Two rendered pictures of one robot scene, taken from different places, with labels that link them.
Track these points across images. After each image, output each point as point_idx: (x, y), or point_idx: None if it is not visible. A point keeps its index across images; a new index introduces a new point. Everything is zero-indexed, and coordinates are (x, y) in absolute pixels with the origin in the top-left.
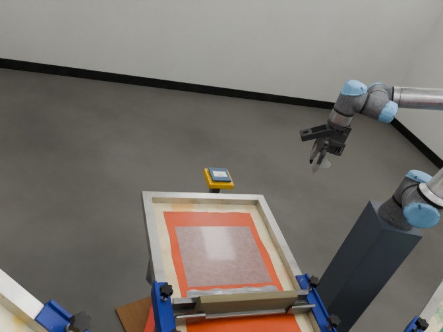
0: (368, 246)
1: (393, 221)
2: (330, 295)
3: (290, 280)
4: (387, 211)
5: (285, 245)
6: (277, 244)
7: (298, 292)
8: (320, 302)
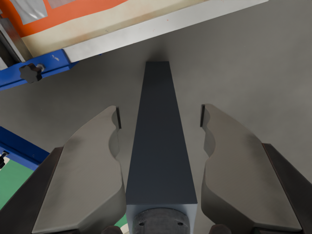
0: (134, 166)
1: (137, 224)
2: (147, 105)
3: (70, 43)
4: (152, 225)
5: (128, 40)
6: (132, 24)
7: (10, 46)
8: (23, 80)
